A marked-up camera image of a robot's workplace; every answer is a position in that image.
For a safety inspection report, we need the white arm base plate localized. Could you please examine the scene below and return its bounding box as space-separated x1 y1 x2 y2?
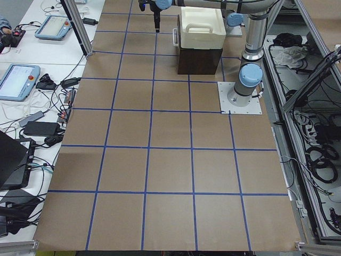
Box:
217 82 262 115

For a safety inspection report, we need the black power adapter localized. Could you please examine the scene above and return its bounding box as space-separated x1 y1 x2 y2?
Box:
23 121 60 137

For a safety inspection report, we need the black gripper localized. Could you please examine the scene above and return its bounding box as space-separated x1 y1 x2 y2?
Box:
138 0 164 33

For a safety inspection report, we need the grey usb hub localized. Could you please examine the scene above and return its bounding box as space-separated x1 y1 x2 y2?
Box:
19 111 45 127

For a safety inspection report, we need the black laptop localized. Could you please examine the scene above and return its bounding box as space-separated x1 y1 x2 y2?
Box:
1 132 36 190

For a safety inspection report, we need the white crumpled cloth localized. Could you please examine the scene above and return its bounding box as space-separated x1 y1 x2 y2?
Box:
273 46 308 69

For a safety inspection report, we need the aluminium frame post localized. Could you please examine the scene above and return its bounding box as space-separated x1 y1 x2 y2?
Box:
60 0 93 58

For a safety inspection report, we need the blue teach pendant far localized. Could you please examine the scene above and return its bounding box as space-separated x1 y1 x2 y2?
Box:
35 15 71 41

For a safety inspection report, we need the wooden drawer with white handle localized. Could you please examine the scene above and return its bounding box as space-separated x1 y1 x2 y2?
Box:
172 28 181 49

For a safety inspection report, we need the black coiled cable bundle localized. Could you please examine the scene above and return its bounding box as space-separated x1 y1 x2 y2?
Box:
305 146 339 185

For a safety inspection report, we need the dark brown drawer cabinet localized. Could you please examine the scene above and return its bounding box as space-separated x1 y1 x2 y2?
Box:
177 48 223 75

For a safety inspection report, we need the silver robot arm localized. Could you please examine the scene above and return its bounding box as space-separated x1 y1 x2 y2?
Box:
225 12 243 27
139 1 279 111

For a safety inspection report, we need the blue teach pendant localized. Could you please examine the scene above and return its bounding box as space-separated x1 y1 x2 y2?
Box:
35 15 71 41
1 63 40 102

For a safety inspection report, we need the white plastic tray bin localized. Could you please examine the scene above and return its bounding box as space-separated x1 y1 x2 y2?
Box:
179 7 226 50

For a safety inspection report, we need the blue teach pendant near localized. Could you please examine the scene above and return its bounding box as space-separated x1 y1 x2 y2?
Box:
1 63 40 102

